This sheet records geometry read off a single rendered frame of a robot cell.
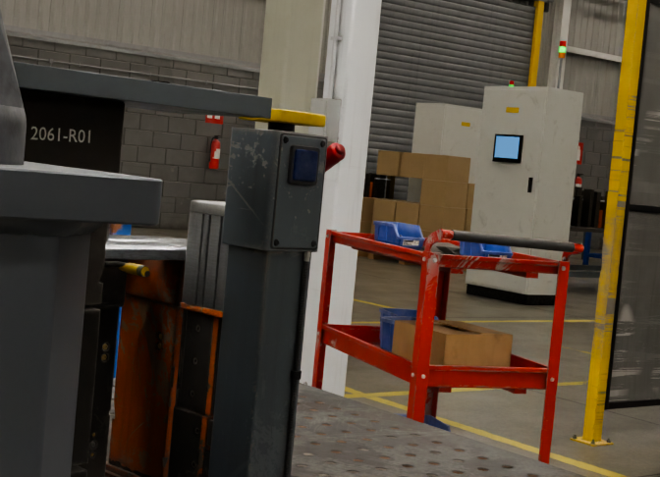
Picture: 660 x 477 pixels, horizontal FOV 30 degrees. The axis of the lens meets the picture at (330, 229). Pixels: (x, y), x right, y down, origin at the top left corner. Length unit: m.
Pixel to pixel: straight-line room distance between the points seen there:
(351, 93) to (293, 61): 3.22
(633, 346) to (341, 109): 1.73
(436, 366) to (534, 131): 8.15
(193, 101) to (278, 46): 7.47
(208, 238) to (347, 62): 3.91
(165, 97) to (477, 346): 2.56
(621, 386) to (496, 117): 6.33
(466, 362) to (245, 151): 2.37
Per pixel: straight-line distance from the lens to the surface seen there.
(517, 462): 1.88
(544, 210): 11.46
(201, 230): 1.37
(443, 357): 3.43
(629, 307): 5.71
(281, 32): 8.48
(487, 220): 11.75
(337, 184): 5.22
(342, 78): 5.25
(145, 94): 0.99
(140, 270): 1.14
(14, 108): 0.56
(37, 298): 0.52
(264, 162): 1.14
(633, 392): 5.83
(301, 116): 1.16
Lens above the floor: 1.11
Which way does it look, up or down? 3 degrees down
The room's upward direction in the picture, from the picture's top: 5 degrees clockwise
